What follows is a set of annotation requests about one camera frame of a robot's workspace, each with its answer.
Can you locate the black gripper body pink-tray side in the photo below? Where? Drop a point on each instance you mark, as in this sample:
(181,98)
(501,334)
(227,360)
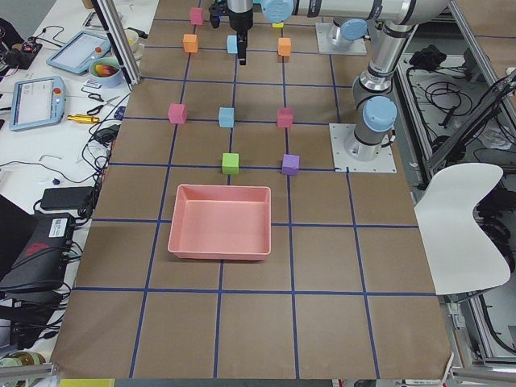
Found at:
(240,23)

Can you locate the black gripper finger pink-tray side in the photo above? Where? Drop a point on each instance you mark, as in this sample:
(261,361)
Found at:
(242,48)

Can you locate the light blue foam block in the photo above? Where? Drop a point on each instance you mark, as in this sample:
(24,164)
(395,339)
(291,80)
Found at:
(232,44)
(226,117)

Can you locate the silver robot arm near teal tray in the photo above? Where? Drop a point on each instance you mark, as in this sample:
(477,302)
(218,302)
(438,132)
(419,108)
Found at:
(344,31)

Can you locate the silver robot arm near pink tray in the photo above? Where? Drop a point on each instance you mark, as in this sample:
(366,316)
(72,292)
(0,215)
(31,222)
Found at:
(377,112)

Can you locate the pink foam block far corner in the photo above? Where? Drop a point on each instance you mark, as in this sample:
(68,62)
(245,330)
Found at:
(196,16)

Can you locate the orange foam block table edge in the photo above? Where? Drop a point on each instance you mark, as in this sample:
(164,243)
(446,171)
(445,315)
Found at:
(190,43)

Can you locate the pink foam block centre right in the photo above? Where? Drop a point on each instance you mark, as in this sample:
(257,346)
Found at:
(285,117)

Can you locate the pink foam block centre left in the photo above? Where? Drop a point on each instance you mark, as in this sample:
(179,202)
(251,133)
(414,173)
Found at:
(177,113)

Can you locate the cream bowl with lemon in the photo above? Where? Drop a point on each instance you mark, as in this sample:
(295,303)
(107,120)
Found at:
(134,43)

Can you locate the green foam block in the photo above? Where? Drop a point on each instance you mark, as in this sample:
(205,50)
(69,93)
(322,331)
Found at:
(230,163)

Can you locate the purple foam block near pink tray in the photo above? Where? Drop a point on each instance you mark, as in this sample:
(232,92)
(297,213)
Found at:
(290,164)

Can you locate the light blue bowl with fruit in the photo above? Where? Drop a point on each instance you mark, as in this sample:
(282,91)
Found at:
(106,72)

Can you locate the blue teach pendant far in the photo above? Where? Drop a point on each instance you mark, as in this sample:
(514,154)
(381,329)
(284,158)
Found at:
(80,52)

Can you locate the blue teach pendant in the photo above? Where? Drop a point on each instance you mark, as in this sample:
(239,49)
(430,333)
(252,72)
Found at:
(37,103)
(80,52)

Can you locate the gold metal cylinder tool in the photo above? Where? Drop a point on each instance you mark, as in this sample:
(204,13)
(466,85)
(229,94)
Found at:
(83,118)

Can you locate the pink plastic tray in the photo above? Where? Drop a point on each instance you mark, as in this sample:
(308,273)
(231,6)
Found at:
(221,222)

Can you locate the blue teach pendant near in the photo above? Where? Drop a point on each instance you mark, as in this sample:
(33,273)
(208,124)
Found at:
(37,103)

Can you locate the black power adapter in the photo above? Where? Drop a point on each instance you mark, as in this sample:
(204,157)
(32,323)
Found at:
(69,198)

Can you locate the black electronics box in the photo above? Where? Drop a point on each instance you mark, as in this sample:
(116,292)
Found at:
(33,252)

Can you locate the white chair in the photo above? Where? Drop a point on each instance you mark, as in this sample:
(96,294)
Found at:
(461,257)

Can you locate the aluminium frame post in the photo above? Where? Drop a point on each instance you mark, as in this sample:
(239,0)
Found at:
(112,26)

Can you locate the black-handled scissors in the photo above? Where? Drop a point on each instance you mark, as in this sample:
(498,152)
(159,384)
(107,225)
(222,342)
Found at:
(102,102)

